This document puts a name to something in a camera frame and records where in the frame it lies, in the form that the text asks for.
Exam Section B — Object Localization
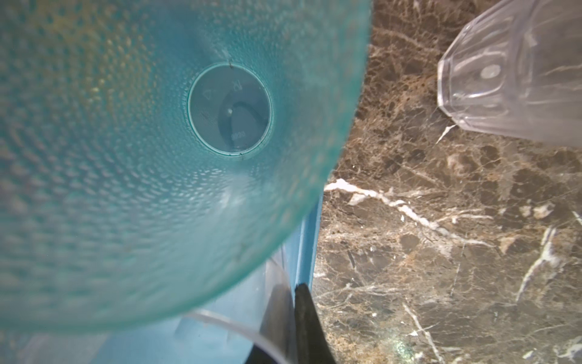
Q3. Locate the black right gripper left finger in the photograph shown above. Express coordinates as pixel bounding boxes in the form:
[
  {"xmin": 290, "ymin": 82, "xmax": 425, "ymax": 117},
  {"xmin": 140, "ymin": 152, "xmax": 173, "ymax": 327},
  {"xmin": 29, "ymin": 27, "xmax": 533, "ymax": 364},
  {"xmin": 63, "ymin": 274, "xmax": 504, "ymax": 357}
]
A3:
[{"xmin": 246, "ymin": 272, "xmax": 293, "ymax": 363}]

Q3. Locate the green textured plastic glass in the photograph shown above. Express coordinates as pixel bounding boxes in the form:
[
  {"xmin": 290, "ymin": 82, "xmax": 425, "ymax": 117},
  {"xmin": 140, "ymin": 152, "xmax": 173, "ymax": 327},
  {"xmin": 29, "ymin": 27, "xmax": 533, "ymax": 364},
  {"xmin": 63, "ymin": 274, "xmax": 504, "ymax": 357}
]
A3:
[{"xmin": 1, "ymin": 1, "xmax": 372, "ymax": 333}]

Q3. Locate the teal plastic tray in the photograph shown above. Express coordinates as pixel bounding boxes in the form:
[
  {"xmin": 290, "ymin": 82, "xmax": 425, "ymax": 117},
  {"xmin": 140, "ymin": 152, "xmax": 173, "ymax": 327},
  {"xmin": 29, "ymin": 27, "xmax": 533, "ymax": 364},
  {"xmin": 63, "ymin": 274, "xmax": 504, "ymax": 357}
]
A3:
[{"xmin": 82, "ymin": 200, "xmax": 322, "ymax": 363}]

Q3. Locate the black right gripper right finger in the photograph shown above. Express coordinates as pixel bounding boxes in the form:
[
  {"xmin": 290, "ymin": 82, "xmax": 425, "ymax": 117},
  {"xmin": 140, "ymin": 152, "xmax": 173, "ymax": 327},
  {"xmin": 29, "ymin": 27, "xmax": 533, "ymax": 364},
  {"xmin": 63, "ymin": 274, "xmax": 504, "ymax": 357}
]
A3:
[{"xmin": 294, "ymin": 284, "xmax": 336, "ymax": 364}]

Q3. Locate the frosted textured clear glass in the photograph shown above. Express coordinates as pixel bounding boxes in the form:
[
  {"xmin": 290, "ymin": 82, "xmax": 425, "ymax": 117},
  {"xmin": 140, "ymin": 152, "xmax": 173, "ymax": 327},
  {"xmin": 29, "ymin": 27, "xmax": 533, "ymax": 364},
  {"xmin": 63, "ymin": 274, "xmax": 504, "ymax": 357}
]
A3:
[{"xmin": 1, "ymin": 251, "xmax": 297, "ymax": 363}]

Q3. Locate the clear faceted glass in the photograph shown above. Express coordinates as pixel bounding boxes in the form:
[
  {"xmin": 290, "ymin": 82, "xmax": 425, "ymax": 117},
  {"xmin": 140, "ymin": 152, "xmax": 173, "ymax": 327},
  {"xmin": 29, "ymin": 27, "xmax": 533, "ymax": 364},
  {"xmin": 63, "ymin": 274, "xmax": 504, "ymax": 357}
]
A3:
[{"xmin": 437, "ymin": 1, "xmax": 581, "ymax": 147}]

